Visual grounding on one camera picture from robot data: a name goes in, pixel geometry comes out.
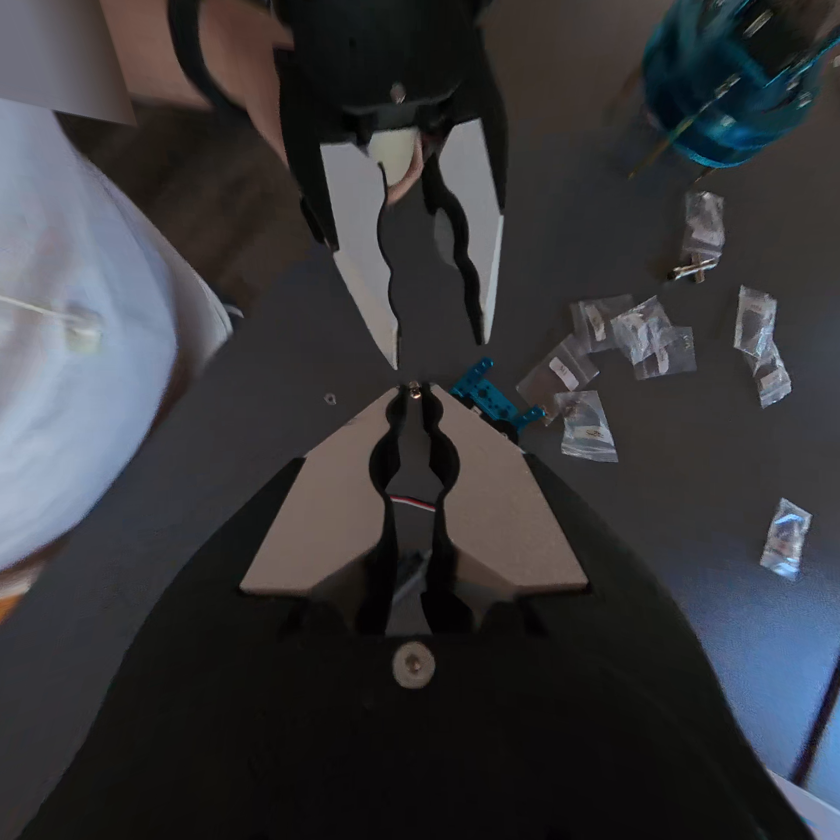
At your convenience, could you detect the person's left hand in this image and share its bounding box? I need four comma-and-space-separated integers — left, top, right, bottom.
386, 133, 432, 207

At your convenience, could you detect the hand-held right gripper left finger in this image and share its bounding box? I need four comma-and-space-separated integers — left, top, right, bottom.
239, 386, 406, 599

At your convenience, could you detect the group of small clear bags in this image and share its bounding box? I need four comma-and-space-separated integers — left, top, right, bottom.
516, 190, 815, 583

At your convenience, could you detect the black servo motor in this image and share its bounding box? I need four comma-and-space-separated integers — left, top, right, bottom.
487, 417, 527, 455

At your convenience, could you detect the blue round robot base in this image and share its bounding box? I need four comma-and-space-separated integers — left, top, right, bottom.
626, 0, 840, 186

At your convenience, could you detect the small silver metal part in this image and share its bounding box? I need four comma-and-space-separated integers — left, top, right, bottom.
665, 258, 718, 285

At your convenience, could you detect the white drawstring toggle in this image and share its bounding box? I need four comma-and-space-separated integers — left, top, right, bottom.
64, 304, 106, 357

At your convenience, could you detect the dark brown desk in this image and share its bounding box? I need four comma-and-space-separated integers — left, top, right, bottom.
0, 0, 840, 840

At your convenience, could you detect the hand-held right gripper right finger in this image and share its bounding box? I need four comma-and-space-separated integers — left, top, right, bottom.
419, 381, 590, 610

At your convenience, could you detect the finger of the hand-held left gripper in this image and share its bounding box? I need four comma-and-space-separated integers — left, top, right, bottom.
422, 120, 506, 347
319, 140, 404, 371

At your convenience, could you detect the white box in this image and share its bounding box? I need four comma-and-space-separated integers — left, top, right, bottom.
766, 766, 840, 840

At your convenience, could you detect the person's left forearm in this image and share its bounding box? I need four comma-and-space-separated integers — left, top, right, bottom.
197, 0, 296, 173

